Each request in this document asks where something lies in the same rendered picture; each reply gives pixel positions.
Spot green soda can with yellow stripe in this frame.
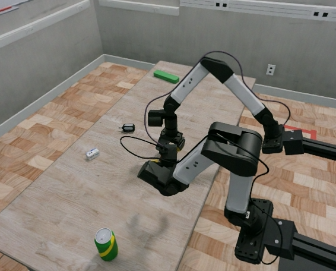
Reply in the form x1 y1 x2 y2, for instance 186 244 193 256
94 228 119 261

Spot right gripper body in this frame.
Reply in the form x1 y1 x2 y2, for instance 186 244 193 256
159 127 185 150

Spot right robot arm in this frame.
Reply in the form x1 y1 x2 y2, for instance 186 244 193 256
148 56 283 150

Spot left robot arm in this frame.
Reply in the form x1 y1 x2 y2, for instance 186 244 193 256
137 121 271 260

